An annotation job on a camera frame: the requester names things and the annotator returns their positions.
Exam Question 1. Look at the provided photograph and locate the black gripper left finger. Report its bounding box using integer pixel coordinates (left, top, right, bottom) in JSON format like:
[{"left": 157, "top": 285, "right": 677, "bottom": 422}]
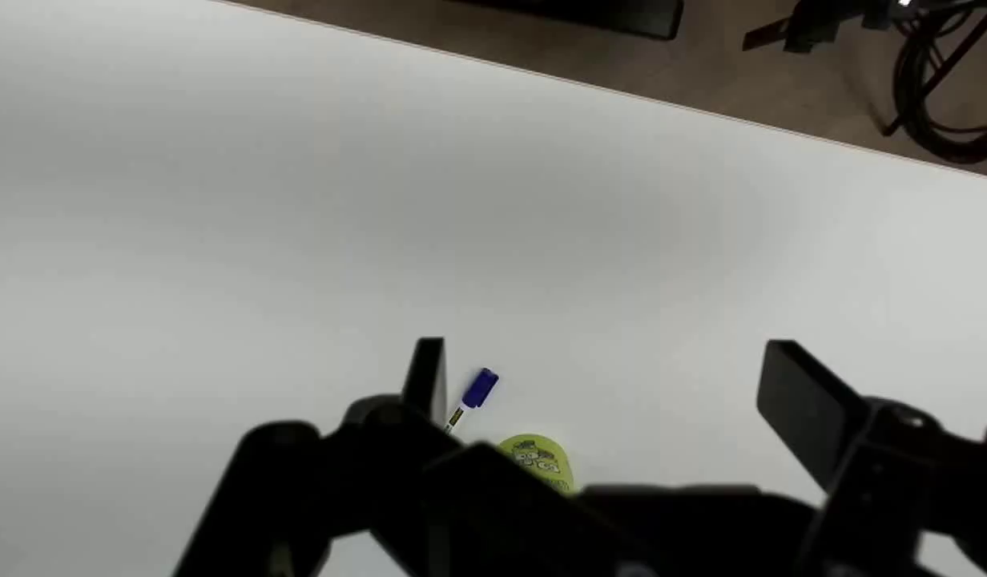
[{"left": 171, "top": 336, "right": 647, "bottom": 577}]

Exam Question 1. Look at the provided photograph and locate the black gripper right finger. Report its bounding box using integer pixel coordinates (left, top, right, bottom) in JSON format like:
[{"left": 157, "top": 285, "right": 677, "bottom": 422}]
[{"left": 756, "top": 336, "right": 987, "bottom": 577}]

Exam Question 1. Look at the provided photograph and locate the white marker with blue cap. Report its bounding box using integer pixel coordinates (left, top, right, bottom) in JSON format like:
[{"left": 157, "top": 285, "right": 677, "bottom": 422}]
[{"left": 445, "top": 365, "right": 504, "bottom": 434}]

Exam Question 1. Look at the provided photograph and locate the yellow-green cartoon sticker disc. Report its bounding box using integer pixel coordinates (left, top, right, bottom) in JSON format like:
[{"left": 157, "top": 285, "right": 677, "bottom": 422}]
[{"left": 496, "top": 428, "right": 581, "bottom": 496}]

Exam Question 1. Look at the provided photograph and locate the black looped cable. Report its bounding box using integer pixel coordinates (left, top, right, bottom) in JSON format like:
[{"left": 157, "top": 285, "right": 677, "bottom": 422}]
[{"left": 880, "top": 0, "right": 987, "bottom": 168}]

